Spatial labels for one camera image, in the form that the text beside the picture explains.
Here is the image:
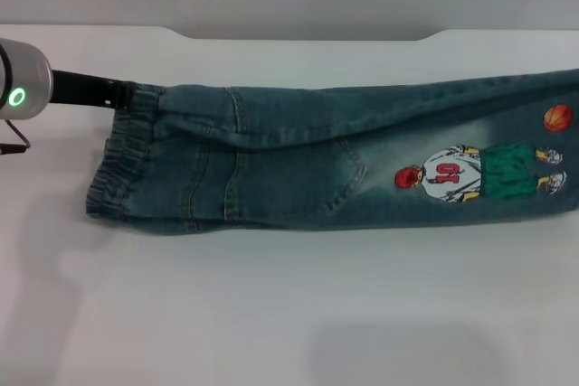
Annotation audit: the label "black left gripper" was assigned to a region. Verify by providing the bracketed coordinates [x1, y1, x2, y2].
[48, 69, 138, 112]

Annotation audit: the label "blue denim shorts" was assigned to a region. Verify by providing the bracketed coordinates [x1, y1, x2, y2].
[85, 67, 579, 234]

